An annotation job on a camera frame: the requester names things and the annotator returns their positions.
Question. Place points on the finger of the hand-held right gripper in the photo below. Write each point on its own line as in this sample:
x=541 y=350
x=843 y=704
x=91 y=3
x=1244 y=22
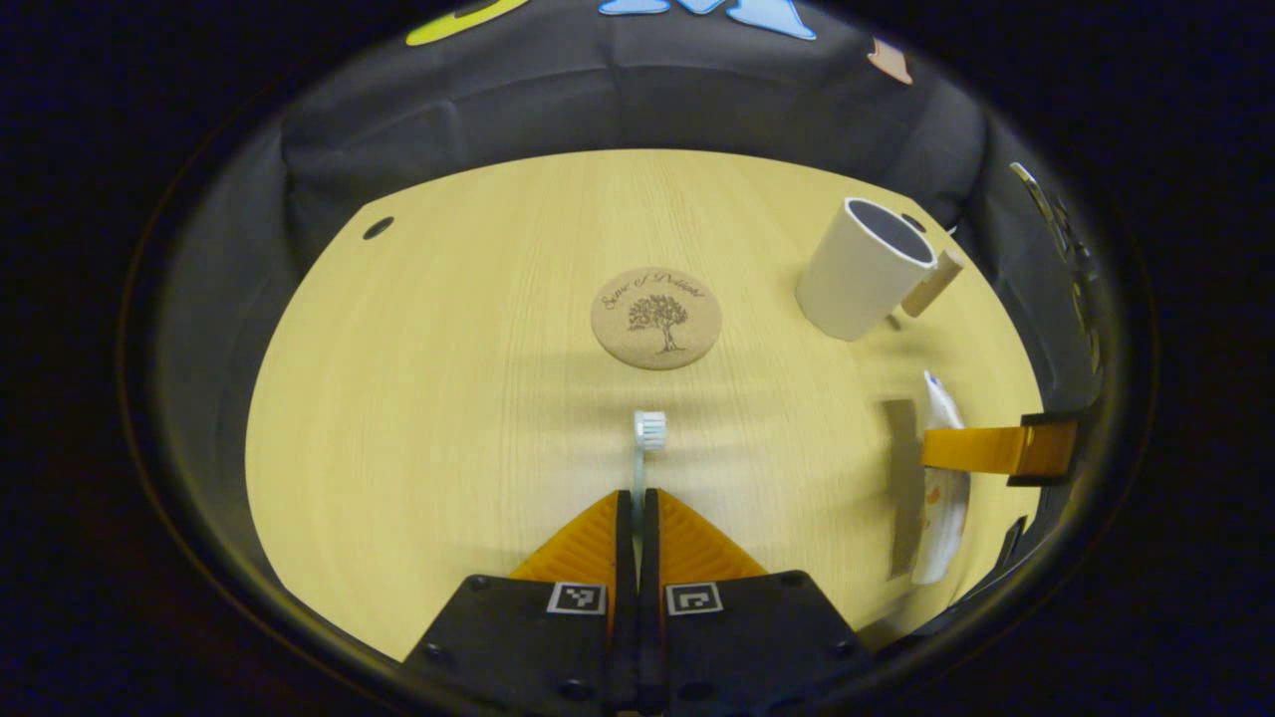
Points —
x=976 y=448
x=1011 y=546

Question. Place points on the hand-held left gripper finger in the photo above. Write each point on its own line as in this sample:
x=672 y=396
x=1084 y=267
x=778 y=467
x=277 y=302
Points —
x=649 y=568
x=625 y=558

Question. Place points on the round cork coaster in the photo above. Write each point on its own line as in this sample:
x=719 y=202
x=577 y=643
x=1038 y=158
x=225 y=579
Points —
x=655 y=319

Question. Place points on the white toothbrush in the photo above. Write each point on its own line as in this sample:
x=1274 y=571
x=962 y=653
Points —
x=650 y=430

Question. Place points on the white toothpaste tube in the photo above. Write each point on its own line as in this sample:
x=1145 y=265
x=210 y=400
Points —
x=944 y=518

